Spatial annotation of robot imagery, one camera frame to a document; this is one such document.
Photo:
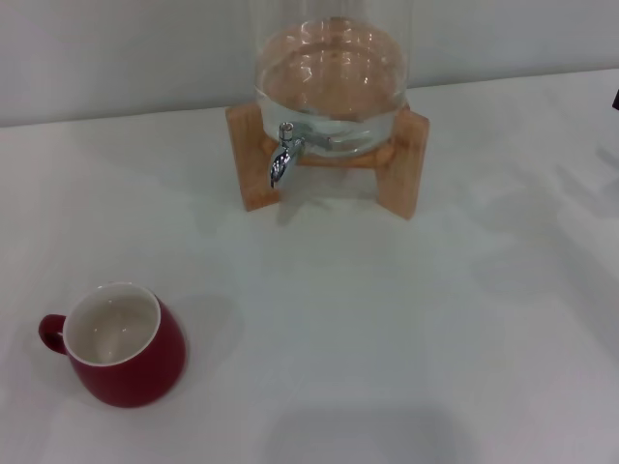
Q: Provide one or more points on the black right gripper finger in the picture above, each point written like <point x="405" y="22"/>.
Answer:
<point x="615" y="98"/>

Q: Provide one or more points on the red ceramic cup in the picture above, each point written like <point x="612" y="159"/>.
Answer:
<point x="135" y="372"/>

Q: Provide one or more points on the chrome faucet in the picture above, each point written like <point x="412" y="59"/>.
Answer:
<point x="280" y="164"/>

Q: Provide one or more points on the wooden dispenser stand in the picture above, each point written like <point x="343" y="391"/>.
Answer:
<point x="406" y="169"/>

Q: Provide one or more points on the glass water dispenser jar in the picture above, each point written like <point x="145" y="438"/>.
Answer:
<point x="333" y="72"/>

